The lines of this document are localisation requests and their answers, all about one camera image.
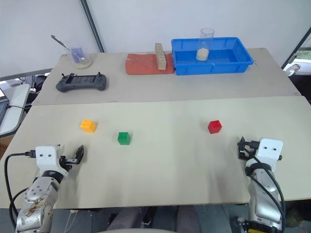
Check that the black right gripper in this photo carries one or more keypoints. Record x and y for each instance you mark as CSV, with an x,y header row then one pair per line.
x,y
251,148

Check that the red toy block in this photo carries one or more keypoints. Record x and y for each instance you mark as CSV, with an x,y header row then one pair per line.
x,y
214,126

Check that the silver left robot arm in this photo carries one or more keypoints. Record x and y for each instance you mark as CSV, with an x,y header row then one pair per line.
x,y
36,196

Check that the blue plastic bin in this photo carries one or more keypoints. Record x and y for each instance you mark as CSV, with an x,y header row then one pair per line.
x,y
218,66

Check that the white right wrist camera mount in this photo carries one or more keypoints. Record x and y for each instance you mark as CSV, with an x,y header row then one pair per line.
x,y
269,150

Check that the white object by window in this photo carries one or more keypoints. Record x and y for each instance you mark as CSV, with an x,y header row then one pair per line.
x,y
292,69

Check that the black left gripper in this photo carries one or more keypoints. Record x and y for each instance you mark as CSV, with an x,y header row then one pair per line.
x,y
68,161

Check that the wooden block with holes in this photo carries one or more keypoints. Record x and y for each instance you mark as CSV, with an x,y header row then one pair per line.
x,y
160,59

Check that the yellow toy block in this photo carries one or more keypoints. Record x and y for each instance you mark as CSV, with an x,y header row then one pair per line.
x,y
88,126

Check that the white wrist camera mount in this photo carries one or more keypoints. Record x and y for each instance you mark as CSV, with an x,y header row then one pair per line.
x,y
269,150
47,159

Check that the clear tall cylinder with sand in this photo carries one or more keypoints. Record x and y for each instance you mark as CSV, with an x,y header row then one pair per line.
x,y
203,48

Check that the grey metal pole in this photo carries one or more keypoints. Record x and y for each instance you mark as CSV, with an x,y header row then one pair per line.
x,y
93,26

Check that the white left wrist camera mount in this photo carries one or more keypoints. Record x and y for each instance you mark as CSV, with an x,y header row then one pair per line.
x,y
47,159

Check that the metal spoon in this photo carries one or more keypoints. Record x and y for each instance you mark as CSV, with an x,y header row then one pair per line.
x,y
64,44

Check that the dark window frame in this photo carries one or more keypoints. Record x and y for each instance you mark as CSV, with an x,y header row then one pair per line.
x,y
295,48

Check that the grey side table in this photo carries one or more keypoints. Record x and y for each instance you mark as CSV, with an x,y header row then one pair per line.
x,y
12,109

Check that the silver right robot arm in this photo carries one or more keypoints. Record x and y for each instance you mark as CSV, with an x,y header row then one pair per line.
x,y
262,194

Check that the dark grey handheld controller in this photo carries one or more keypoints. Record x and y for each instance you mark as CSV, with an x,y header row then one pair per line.
x,y
81,83

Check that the red-orange folded cloth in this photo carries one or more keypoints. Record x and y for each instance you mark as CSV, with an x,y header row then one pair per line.
x,y
143,64

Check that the green toy block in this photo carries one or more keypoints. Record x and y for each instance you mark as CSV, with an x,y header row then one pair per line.
x,y
124,138

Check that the glass beaker with sand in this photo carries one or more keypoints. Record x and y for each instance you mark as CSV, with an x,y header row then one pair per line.
x,y
81,60

